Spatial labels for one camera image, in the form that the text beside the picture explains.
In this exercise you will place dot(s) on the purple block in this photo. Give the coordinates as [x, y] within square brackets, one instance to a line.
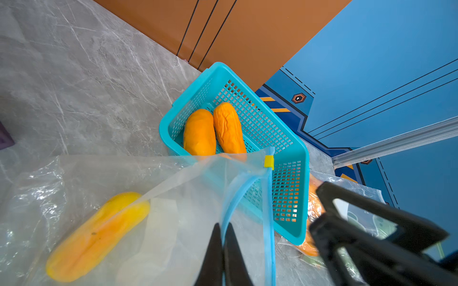
[5, 138]

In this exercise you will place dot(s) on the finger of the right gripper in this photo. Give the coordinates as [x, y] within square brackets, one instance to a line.
[364, 208]
[379, 262]

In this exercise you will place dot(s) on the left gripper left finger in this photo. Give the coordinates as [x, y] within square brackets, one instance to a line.
[211, 272]

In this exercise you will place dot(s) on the teal plastic basket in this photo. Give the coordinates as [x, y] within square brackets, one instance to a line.
[261, 128]

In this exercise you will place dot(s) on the smooth orange basket mango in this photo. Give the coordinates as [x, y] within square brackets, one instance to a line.
[199, 134]

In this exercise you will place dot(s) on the slim yellow mango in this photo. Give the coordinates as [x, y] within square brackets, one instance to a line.
[87, 246]

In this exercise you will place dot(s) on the yellow top mango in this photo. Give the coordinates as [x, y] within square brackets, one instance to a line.
[228, 129]

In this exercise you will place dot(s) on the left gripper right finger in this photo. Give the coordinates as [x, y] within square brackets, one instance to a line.
[235, 272]

